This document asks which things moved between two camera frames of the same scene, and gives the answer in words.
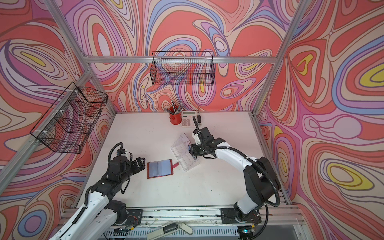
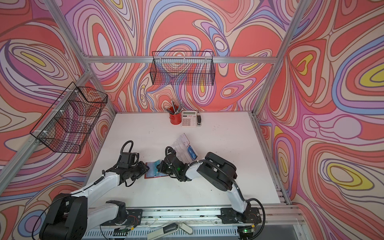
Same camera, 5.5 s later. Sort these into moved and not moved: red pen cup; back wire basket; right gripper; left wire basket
Moved: right gripper
Not moved: back wire basket; red pen cup; left wire basket
